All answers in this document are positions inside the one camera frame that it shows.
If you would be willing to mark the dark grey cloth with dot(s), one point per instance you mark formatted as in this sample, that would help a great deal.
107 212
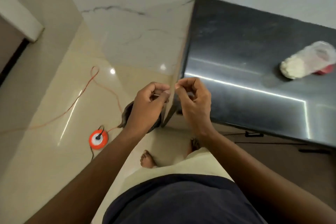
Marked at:
127 113

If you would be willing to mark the person's left hand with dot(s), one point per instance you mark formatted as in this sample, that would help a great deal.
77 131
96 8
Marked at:
144 108

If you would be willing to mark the person's left forearm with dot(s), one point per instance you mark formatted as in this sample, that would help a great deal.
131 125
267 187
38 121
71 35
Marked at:
91 176

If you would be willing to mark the person's left foot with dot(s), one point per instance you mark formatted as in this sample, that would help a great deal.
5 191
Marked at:
147 159

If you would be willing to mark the person's left thumb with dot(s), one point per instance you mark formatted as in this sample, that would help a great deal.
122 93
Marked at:
163 96

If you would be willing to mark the white door frame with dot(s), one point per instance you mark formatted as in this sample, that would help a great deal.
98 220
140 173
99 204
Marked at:
18 13

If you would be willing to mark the person's right foot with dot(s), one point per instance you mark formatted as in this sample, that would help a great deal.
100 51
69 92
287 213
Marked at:
195 144

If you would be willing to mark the person's foot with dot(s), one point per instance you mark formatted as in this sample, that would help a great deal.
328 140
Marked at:
147 159
195 144

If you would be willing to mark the beige shorts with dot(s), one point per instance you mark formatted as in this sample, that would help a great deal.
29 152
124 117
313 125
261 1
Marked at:
189 163

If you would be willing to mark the dark navy shirt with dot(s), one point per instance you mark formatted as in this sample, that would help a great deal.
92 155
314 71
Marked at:
181 200

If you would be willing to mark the person's right hand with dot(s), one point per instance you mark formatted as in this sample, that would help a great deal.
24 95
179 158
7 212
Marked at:
198 108

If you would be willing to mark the person's right thumb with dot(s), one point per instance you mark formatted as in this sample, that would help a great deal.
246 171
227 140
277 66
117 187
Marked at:
182 95

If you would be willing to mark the person's right forearm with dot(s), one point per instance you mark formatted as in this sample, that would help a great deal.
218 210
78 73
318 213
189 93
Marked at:
262 179

